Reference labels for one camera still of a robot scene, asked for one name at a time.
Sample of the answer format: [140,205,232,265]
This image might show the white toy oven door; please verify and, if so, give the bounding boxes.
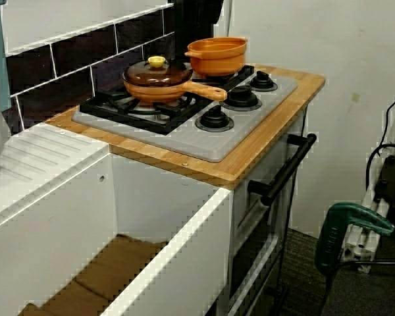
[228,108,309,316]

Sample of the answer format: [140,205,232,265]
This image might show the dark tile backsplash panel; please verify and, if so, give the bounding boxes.
[5,3,177,131]

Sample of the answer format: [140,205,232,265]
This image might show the orange toy frying pan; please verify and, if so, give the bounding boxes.
[122,74,228,103]

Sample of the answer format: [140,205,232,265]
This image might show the black oven door handle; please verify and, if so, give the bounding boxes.
[248,133,317,205]

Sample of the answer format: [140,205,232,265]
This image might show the dark upright pillar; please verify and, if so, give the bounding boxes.
[173,0,215,66]

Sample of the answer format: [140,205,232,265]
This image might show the black stove knob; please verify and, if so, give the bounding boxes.
[246,71,278,92]
[195,105,235,132]
[219,86,263,111]

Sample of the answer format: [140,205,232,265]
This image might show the aluminium frame rails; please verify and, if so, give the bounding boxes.
[340,98,395,274]

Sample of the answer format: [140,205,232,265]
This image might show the orange toy cooking pot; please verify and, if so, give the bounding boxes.
[184,36,248,77]

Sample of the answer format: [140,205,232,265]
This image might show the green power tool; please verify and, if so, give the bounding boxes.
[314,202,395,276]

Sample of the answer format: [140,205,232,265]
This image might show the black burner grate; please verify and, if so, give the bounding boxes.
[80,64,255,136]

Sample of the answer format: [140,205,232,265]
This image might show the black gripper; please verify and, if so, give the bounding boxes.
[197,0,225,24]

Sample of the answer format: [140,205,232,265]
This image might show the grey toy stove plate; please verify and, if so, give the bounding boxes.
[71,70,299,163]

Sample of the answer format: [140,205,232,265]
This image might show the brown transparent lid yellow knob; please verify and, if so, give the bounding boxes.
[122,55,194,88]

